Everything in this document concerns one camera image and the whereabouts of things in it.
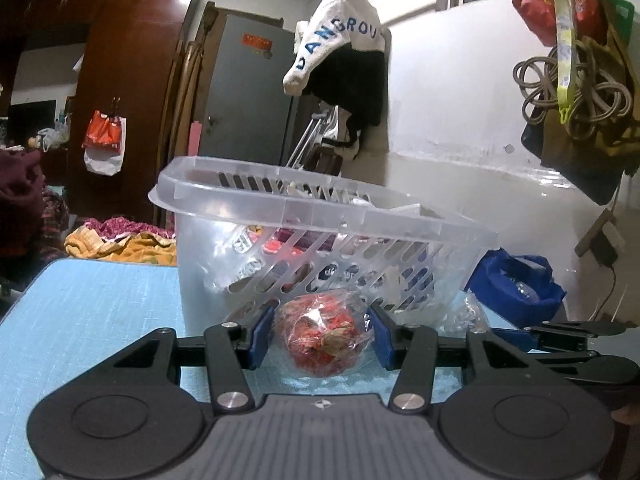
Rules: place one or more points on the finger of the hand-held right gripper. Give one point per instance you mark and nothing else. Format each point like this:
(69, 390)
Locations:
(575, 330)
(570, 358)

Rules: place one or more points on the red hanging bag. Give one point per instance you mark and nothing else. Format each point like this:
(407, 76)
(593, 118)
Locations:
(555, 2)

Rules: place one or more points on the metal crutches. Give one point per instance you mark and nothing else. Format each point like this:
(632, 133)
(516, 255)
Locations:
(312, 135)

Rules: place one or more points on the clear plastic slotted basket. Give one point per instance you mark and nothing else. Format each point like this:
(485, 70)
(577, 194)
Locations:
(320, 240)

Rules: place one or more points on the blue shopping bag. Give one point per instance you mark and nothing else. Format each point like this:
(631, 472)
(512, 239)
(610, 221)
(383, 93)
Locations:
(520, 285)

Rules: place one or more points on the black monitor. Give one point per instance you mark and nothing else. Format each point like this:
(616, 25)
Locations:
(32, 122)

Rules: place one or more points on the red white plastic bag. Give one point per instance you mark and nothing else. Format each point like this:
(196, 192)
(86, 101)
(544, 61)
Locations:
(104, 140)

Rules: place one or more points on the black power adapter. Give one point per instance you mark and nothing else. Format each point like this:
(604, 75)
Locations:
(607, 245)

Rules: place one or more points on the dark olive hanging bag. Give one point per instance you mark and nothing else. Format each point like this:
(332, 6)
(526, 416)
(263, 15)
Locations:
(585, 160)

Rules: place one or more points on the grey door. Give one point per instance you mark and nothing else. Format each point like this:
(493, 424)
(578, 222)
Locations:
(245, 90)

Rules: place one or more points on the maroon cloth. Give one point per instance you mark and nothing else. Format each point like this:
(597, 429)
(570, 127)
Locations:
(17, 190)

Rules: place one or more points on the brown wooden wardrobe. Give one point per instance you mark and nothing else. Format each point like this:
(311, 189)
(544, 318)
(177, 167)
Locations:
(125, 60)

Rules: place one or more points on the white black hanging garment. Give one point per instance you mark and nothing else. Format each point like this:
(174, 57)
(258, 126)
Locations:
(345, 60)

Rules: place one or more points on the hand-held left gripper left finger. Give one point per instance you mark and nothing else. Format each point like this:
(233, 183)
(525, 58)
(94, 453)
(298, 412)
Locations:
(261, 340)

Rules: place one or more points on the crumpled clear plastic bag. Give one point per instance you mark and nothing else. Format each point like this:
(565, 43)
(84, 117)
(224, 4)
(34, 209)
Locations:
(467, 312)

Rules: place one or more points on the red snack packet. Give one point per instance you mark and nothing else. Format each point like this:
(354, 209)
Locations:
(322, 335)

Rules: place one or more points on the pile of coloured clothes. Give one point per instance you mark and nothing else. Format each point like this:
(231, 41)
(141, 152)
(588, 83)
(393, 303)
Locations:
(125, 245)

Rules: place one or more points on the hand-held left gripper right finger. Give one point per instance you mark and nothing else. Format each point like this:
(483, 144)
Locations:
(381, 342)

